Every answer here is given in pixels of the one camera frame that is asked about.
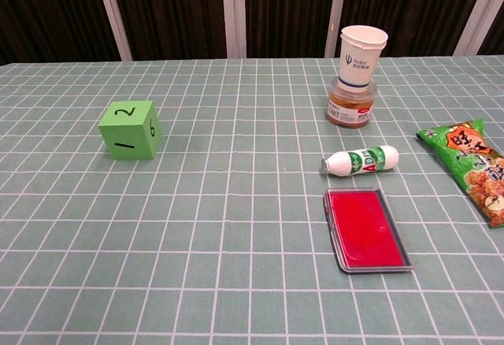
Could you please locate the green numbered foam cube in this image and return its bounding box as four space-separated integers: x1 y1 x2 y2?
97 100 162 161

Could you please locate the green grid tablecloth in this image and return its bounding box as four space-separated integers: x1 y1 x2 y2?
0 55 504 345

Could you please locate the white green drink bottle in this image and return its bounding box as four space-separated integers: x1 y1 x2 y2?
318 145 400 176

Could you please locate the clear jar with amber contents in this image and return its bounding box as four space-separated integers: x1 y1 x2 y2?
324 76 379 129

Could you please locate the red ink pad case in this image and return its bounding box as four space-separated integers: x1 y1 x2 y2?
323 187 414 274

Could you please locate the white paper cup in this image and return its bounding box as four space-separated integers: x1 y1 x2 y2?
339 24 389 94

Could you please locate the dark curtain backdrop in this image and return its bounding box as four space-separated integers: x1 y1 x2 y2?
0 0 504 66

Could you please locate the green snack bag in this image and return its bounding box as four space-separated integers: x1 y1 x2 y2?
416 118 504 228

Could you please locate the white frame post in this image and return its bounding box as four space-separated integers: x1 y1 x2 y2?
324 0 350 58
220 0 247 59
92 0 133 61
452 0 504 57

